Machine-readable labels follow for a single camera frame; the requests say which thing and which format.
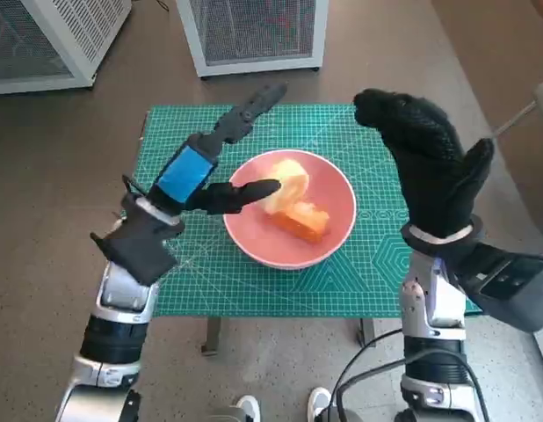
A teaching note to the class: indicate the golden toy bread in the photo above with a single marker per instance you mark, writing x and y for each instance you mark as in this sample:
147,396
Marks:
298,220

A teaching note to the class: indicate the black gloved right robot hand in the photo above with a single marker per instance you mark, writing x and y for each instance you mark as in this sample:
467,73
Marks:
434,176

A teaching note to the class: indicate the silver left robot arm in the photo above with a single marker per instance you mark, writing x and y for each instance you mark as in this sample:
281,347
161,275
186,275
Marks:
122,299

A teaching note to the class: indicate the pink bowl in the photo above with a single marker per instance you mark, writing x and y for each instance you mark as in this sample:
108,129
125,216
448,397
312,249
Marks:
333,193

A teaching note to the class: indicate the bare left hand, blue tape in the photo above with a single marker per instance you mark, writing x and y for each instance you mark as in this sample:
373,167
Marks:
186,171

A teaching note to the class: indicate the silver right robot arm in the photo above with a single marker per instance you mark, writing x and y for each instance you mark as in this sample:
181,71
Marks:
434,307

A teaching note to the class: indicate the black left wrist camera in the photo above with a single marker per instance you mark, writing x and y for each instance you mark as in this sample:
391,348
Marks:
139,250

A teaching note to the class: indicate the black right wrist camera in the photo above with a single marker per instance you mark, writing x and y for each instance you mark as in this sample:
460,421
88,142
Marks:
504,285

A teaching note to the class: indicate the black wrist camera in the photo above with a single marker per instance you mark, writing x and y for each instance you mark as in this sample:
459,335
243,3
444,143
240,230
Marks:
139,250
504,285

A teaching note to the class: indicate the grey metal table leg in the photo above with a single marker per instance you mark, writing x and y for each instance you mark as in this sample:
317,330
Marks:
367,332
211,334

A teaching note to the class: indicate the green cutting mat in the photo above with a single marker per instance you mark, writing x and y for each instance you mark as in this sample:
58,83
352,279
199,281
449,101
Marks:
298,127

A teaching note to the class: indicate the white mesh cabinet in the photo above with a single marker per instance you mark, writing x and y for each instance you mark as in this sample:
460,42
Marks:
254,35
43,39

